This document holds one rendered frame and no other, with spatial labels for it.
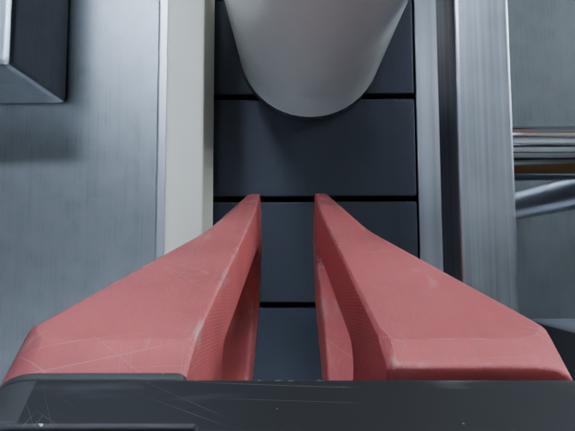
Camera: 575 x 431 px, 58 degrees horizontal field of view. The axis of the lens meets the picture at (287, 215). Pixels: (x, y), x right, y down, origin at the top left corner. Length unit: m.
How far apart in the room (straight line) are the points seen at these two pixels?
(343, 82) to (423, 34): 0.06
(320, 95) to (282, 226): 0.05
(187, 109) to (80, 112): 0.11
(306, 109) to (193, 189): 0.05
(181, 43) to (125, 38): 0.10
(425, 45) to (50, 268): 0.19
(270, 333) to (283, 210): 0.04
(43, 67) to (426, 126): 0.16
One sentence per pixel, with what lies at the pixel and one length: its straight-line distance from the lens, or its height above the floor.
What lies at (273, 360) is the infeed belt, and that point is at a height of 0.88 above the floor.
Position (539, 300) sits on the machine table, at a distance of 0.26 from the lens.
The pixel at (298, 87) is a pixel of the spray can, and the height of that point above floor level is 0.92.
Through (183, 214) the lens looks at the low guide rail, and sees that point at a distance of 0.16.
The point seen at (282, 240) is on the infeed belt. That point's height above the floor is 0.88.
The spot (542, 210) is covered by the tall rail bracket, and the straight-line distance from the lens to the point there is 0.22.
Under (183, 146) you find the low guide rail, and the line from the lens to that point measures 0.16.
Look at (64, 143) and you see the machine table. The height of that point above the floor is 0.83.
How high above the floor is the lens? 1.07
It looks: 85 degrees down
